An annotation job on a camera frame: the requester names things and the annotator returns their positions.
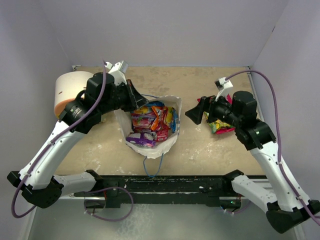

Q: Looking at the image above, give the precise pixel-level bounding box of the small red candy packet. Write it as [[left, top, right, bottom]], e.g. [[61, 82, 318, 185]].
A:
[[154, 129, 169, 142]]

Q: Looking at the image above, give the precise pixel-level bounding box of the purple snack packet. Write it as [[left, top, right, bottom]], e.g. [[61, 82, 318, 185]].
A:
[[126, 132, 156, 148]]

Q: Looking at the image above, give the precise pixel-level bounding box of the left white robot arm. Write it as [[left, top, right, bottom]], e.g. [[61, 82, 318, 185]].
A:
[[7, 72, 149, 209]]

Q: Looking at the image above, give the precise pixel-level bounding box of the cream and orange cylinder box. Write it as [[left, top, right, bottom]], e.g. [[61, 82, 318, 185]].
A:
[[54, 71, 94, 118]]

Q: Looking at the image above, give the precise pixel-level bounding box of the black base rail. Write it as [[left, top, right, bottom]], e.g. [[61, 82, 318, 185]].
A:
[[75, 175, 243, 211]]

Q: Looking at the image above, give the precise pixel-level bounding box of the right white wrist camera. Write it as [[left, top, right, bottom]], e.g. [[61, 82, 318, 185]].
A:
[[214, 77, 233, 102]]

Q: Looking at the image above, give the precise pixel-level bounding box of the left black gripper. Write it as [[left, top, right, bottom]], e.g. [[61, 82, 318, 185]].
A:
[[99, 79, 149, 115]]

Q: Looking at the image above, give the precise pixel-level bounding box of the orange Fox's candy bag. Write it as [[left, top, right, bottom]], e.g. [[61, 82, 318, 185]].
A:
[[150, 106, 169, 132]]

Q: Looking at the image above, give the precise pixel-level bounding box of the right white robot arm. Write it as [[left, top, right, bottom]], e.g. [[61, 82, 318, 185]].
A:
[[185, 91, 320, 234]]

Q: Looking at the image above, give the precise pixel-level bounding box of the green Fox's candy bag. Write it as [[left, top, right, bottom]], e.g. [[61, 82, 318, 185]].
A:
[[203, 111, 231, 135]]

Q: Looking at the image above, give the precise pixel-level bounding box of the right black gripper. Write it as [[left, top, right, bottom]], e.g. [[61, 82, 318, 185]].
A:
[[185, 91, 242, 128]]

